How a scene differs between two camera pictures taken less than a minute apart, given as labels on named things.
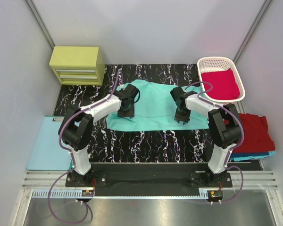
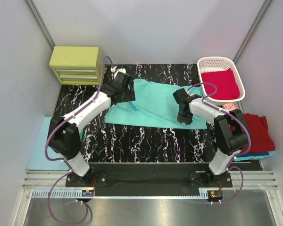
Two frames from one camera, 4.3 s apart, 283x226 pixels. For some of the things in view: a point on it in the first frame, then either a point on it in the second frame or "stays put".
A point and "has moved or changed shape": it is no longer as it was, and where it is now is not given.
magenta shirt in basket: [225, 84] stays put
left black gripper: [126, 113] -> [128, 87]
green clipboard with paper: [46, 153] stays put
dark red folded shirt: [256, 138] stays put
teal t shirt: [155, 109] has moved or changed shape
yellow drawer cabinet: [78, 65] stays put
